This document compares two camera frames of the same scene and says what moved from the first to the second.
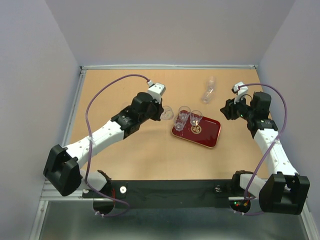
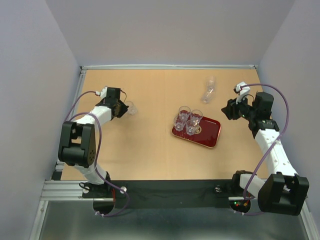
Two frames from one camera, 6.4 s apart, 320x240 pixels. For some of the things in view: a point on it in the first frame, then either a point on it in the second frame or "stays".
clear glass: (184, 112) stays
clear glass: (168, 113) -> (191, 126)
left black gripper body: (153, 113) -> (122, 108)
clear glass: (195, 117) stays
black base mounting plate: (166, 194) stays
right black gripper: (227, 110) stays
